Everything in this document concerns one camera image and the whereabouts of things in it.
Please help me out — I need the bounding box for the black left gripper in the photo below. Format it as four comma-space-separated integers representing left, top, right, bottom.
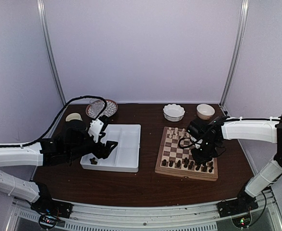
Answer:
67, 135, 118, 160

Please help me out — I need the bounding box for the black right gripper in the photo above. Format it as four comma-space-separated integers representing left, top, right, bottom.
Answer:
191, 139, 219, 165

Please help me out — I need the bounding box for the dark pawn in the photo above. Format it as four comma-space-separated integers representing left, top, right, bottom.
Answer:
188, 162, 193, 169

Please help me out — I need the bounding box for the white plastic compartment tray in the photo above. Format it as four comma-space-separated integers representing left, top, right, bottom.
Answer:
80, 124, 141, 173

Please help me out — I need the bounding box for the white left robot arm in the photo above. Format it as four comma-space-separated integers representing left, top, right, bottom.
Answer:
0, 119, 118, 214

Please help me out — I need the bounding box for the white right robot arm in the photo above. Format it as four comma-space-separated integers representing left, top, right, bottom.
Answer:
187, 115, 282, 213

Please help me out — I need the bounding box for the cream round bowl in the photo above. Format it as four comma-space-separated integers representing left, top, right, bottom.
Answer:
196, 103, 215, 120

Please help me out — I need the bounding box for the wooden chessboard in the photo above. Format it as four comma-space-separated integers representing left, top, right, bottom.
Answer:
155, 127, 218, 181

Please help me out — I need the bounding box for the clear drinking glass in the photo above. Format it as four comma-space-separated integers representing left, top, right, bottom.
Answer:
89, 99, 105, 116

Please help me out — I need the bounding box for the cream ribbed mug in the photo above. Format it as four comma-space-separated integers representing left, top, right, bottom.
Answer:
65, 113, 82, 122

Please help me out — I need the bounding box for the patterned ceramic plate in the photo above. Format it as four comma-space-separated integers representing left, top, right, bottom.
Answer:
85, 99, 118, 119

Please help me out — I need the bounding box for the white scalloped bowl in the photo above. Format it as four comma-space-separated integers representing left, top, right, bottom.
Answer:
162, 104, 186, 122

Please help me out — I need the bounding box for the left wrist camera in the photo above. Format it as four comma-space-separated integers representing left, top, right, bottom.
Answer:
88, 115, 109, 143

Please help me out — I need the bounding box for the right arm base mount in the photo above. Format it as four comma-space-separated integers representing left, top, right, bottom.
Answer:
216, 188, 258, 218

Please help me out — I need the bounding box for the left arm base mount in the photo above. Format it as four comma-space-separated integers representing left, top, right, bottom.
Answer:
31, 183, 73, 218

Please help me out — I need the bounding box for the aluminium front rail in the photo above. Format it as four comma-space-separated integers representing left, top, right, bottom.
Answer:
3, 191, 282, 231

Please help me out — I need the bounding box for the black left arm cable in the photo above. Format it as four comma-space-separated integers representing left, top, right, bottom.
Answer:
0, 95, 107, 150

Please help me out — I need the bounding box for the right aluminium frame post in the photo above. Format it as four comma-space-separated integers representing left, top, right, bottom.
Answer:
220, 0, 249, 107

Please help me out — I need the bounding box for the aluminium frame post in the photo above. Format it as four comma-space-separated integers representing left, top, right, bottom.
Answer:
220, 0, 249, 107
37, 0, 66, 105

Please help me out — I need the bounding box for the left aluminium frame post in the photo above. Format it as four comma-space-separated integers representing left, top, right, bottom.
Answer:
37, 0, 66, 105

